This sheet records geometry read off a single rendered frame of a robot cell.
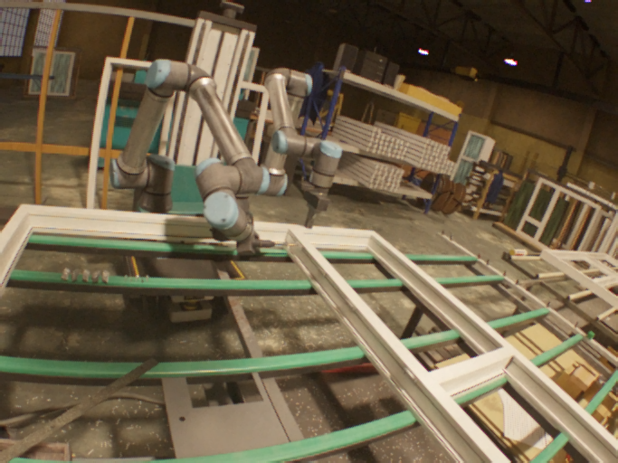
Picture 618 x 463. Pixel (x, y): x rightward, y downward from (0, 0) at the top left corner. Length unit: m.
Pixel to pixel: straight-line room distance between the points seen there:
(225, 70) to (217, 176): 1.16
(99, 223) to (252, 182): 0.56
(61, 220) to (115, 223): 0.20
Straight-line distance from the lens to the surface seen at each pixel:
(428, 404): 0.86
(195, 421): 0.72
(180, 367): 0.79
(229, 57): 2.07
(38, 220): 1.33
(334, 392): 1.22
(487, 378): 1.11
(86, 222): 1.29
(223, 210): 0.92
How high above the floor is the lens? 1.44
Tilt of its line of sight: 21 degrees down
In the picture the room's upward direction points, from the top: 16 degrees clockwise
